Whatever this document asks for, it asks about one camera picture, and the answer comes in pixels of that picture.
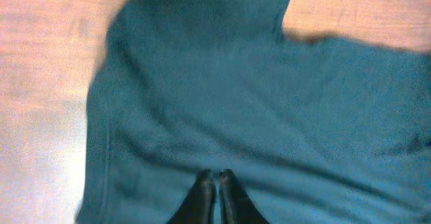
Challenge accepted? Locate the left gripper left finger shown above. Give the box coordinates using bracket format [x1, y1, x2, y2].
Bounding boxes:
[166, 170, 216, 224]

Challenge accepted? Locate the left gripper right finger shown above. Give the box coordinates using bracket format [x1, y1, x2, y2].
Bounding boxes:
[219, 169, 269, 224]

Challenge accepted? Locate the dark teal t-shirt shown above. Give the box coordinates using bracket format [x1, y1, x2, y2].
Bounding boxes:
[76, 0, 430, 223]

